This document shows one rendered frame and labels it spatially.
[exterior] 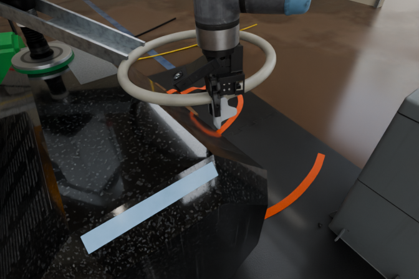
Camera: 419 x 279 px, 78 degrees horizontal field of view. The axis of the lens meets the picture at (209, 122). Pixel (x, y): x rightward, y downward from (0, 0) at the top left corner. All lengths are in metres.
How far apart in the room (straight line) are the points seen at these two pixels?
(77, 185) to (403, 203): 1.12
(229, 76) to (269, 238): 1.06
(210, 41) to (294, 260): 1.18
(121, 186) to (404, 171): 0.96
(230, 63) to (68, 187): 0.45
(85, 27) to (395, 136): 1.17
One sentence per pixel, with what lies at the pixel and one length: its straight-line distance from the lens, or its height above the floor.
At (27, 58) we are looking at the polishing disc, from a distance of 1.24.
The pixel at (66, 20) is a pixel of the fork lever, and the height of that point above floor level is 1.00.
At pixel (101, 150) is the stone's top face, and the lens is 0.72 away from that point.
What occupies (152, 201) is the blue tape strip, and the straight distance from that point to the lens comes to 0.61.
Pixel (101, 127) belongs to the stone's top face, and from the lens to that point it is 0.79.
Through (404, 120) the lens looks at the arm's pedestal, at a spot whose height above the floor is 0.77.
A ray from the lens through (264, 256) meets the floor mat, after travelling 1.45.
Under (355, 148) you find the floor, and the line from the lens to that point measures 2.11.
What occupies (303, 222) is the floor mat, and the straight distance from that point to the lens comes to 1.58.
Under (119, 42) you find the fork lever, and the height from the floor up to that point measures 0.95.
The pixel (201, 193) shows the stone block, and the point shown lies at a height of 0.80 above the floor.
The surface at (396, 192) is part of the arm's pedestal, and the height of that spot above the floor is 0.49.
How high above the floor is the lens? 1.33
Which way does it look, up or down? 40 degrees down
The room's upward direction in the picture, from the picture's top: straight up
